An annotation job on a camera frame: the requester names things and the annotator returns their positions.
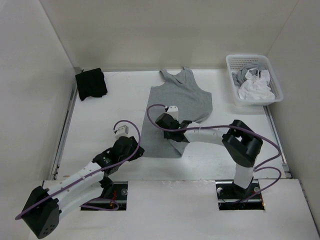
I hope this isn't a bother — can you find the grey tank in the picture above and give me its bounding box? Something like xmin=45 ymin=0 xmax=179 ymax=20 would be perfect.
xmin=141 ymin=67 xmax=213 ymax=159
xmin=231 ymin=63 xmax=266 ymax=87

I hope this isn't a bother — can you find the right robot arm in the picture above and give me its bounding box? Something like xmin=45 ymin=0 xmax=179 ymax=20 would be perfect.
xmin=155 ymin=113 xmax=263 ymax=198

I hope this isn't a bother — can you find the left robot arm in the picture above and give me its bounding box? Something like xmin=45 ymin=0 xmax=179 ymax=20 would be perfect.
xmin=19 ymin=136 xmax=145 ymax=240

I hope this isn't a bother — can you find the folded black tank top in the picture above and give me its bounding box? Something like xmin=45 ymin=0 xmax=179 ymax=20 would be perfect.
xmin=75 ymin=68 xmax=108 ymax=101

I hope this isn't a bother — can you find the grey crumpled tank top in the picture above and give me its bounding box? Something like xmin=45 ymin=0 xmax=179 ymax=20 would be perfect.
xmin=231 ymin=63 xmax=266 ymax=87

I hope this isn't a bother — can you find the white crumpled tank top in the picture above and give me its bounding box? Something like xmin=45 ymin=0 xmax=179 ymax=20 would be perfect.
xmin=238 ymin=70 xmax=275 ymax=101

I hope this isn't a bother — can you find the white plastic basket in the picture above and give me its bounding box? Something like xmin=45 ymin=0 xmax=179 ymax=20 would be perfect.
xmin=225 ymin=54 xmax=284 ymax=107

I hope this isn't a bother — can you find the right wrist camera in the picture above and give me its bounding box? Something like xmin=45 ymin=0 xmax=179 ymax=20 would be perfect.
xmin=165 ymin=105 xmax=179 ymax=121

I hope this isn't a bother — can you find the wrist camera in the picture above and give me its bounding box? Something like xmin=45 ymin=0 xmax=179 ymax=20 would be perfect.
xmin=113 ymin=125 xmax=129 ymax=140
xmin=165 ymin=105 xmax=179 ymax=121

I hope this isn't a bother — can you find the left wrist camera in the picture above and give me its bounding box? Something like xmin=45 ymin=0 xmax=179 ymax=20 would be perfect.
xmin=113 ymin=125 xmax=129 ymax=140

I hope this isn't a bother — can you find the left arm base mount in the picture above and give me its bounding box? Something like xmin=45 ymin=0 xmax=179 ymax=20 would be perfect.
xmin=80 ymin=181 xmax=129 ymax=211

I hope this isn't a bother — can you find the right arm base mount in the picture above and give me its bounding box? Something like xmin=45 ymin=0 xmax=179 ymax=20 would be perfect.
xmin=215 ymin=180 xmax=265 ymax=211

